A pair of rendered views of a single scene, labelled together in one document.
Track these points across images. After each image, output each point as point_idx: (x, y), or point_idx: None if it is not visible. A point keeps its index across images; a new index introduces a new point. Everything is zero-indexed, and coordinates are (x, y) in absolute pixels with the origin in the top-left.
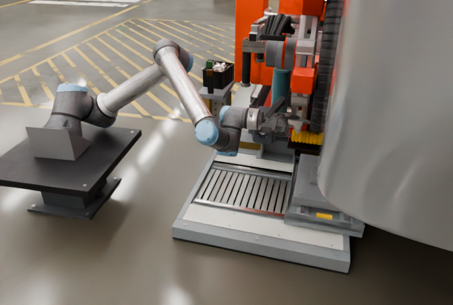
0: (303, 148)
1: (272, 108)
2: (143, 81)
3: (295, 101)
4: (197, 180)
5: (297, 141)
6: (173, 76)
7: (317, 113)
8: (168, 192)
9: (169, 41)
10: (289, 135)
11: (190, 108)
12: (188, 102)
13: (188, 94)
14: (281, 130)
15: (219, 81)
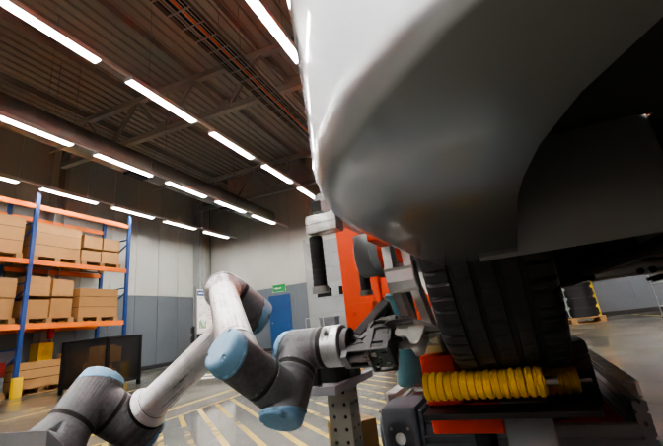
0: (455, 414)
1: (367, 319)
2: (197, 348)
3: (393, 279)
4: None
5: (438, 397)
6: (214, 299)
7: (435, 285)
8: None
9: (230, 272)
10: (419, 387)
11: (217, 328)
12: (218, 320)
13: (223, 310)
14: (382, 347)
15: (331, 369)
